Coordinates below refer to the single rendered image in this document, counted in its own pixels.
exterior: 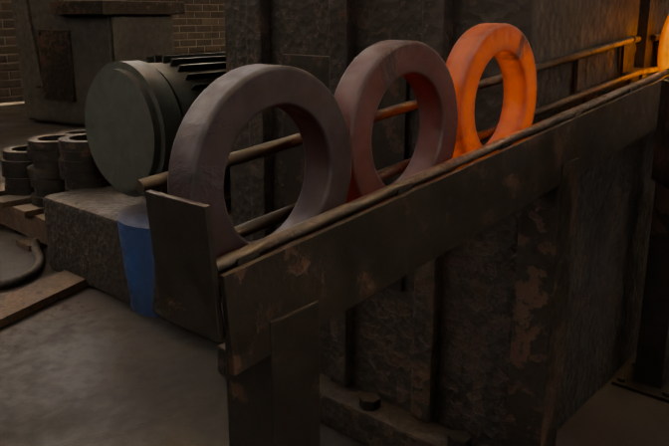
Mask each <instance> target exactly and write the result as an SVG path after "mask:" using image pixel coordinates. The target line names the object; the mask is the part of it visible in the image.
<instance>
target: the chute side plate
mask: <svg viewBox="0 0 669 446"><path fill-rule="evenodd" d="M662 80H669V76H667V77H664V78H662V79H660V80H658V81H655V82H653V83H651V84H649V85H646V86H644V87H642V88H640V89H637V90H635V91H633V92H631V93H628V94H626V95H624V96H622V97H619V98H617V99H615V100H613V101H610V102H608V103H606V104H604V105H601V106H599V107H597V108H595V109H592V110H590V111H587V112H584V113H582V114H580V115H578V116H575V117H573V118H571V119H569V120H566V121H564V122H562V123H560V124H557V125H555V126H553V127H551V128H548V129H546V130H544V131H542V132H539V133H537V134H535V135H533V136H530V137H528V138H526V139H524V140H521V141H519V142H517V143H514V144H512V145H510V146H508V147H506V148H503V149H501V150H499V151H496V152H494V153H492V154H490V155H487V156H485V157H483V158H481V159H478V160H476V161H474V162H472V163H469V164H467V165H465V166H463V167H460V168H458V169H456V170H454V171H451V172H449V173H447V174H445V175H442V176H440V177H438V178H436V179H433V180H431V181H429V182H427V183H424V184H422V185H420V186H418V187H415V188H413V189H411V190H409V191H407V192H404V193H402V194H400V195H397V196H395V197H393V198H391V199H388V200H386V201H384V202H382V203H379V204H377V205H375V206H373V207H370V208H368V209H366V210H364V211H361V212H359V213H357V214H355V215H352V216H350V217H348V218H346V219H343V220H341V221H339V222H337V223H334V224H333V225H331V226H329V227H326V228H324V229H322V230H320V231H317V232H315V233H313V234H311V235H308V236H306V237H304V238H302V239H299V240H297V241H295V242H293V243H290V244H288V245H286V246H284V247H281V248H279V249H277V250H275V251H272V252H270V253H268V254H266V255H263V256H261V257H259V258H257V259H255V260H252V261H250V262H248V263H246V264H243V265H241V266H239V267H236V268H234V269H232V270H230V271H227V272H225V273H223V274H221V275H219V278H220V287H221V296H222V305H223V314H224V324H225V333H226V341H227V350H228V359H229V368H230V373H231V374H233V375H236V374H238V373H240V372H241V371H243V370H245V369H246V368H248V367H250V366H252V365H253V364H255V363H257V362H258V361H260V360H262V359H264V358H265V357H267V356H269V355H270V354H271V351H270V321H272V320H274V319H277V318H279V317H281V316H283V315H286V314H288V313H290V312H293V311H295V310H297V309H299V308H302V307H304V306H306V305H309V304H311V303H313V302H315V301H319V303H320V326H321V325H322V324H324V323H326V322H327V321H329V320H331V319H332V318H334V317H336V316H338V315H339V314H341V313H343V312H344V311H346V310H348V309H350V308H351V307H353V306H355V305H356V304H358V303H360V302H361V301H363V300H365V299H367V298H368V297H370V296H372V295H373V294H375V293H377V292H379V291H380V290H382V289H384V288H385V287H387V286H389V285H390V284H392V283H394V282H396V281H397V280H399V279H401V278H402V277H404V276H406V275H408V274H409V273H411V272H413V271H414V270H416V269H418V268H419V267H421V266H423V265H425V264H426V263H428V262H430V261H431V260H433V259H435V258H437V257H438V256H440V255H442V254H443V253H445V252H447V251H448V250H450V249H452V248H454V247H455V246H457V245H459V244H460V243H462V242H464V241H466V240H467V239H469V238H471V237H472V236H474V235H476V234H477V233H479V232H481V231H483V230H484V229H486V228H488V227H489V226H491V225H493V224H495V223H496V222H498V221H500V220H501V219H503V218H505V217H506V216H508V215H510V214H512V213H513V212H515V211H517V210H518V209H520V208H522V207H524V206H525V205H527V204H529V203H530V202H532V201H534V200H535V199H537V198H539V197H541V196H542V195H544V194H546V193H547V192H549V191H551V190H553V189H554V188H556V187H558V186H559V185H560V177H561V165H562V164H563V163H565V162H568V161H571V160H573V159H576V158H580V163H579V173H582V172H583V171H585V170H587V169H588V168H590V167H592V166H593V165H595V164H597V163H599V162H600V161H601V160H603V159H604V158H606V157H608V156H610V155H611V154H613V153H615V152H616V151H618V150H620V149H621V148H623V147H625V146H627V145H628V144H630V143H632V142H633V141H635V140H637V139H639V138H640V137H642V136H644V135H645V134H647V133H649V132H650V131H652V130H654V129H656V127H657V118H658V110H659V101H660V92H661V83H662Z"/></svg>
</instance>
